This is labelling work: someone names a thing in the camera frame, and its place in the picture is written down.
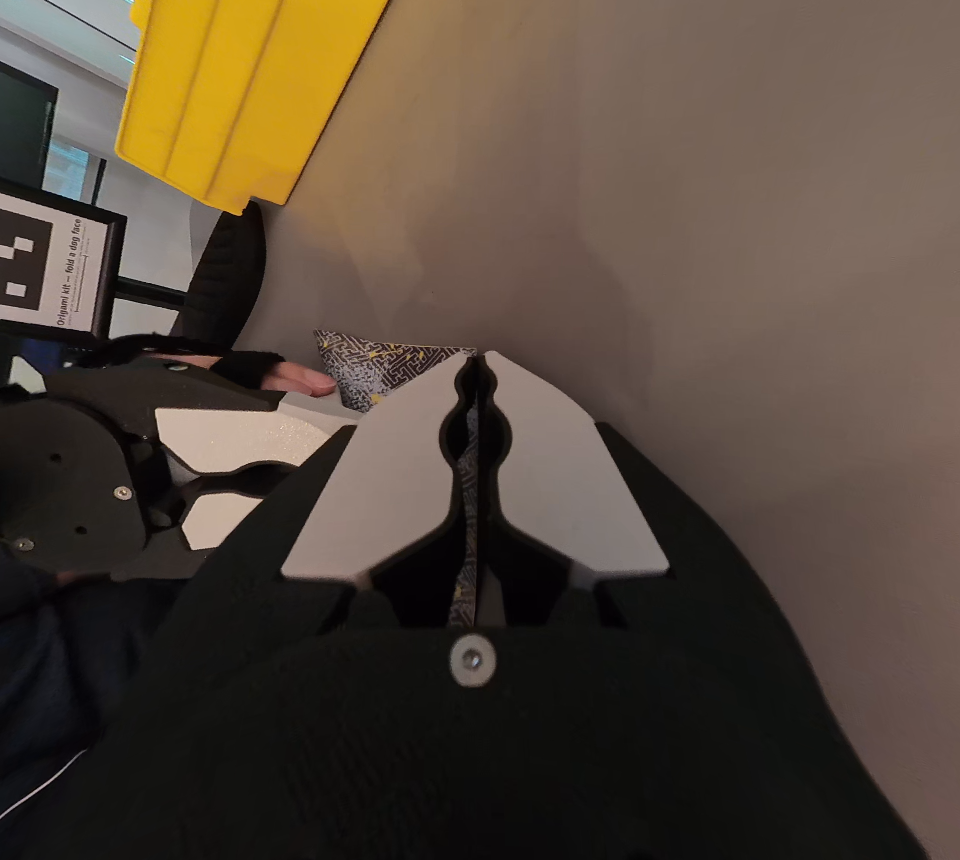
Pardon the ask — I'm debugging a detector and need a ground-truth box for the black framed marker sign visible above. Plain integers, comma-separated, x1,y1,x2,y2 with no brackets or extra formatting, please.
0,177,129,340

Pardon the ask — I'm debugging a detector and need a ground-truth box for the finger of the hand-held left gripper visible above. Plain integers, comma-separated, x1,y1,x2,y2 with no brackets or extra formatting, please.
182,494,269,553
153,406,355,478

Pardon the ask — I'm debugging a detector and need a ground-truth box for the black wall monitor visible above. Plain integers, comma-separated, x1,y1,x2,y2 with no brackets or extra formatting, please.
0,59,60,190

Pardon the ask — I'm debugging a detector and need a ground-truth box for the black elbow rest pad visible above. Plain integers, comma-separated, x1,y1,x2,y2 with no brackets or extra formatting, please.
168,200,270,355

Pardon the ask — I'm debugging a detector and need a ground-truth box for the person's left hand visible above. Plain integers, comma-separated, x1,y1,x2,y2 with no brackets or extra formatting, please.
264,361,339,397

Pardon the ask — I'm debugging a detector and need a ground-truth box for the yellow plastic bin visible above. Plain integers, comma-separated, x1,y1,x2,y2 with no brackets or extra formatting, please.
114,0,441,218

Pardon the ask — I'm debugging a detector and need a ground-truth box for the black sign stand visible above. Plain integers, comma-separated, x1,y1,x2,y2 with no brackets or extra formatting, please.
112,277,190,311

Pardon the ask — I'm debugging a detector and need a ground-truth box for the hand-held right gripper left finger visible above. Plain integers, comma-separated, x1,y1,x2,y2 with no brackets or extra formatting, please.
279,353,477,627

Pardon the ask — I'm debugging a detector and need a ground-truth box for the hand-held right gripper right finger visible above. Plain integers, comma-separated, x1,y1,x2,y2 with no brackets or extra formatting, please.
478,348,672,627

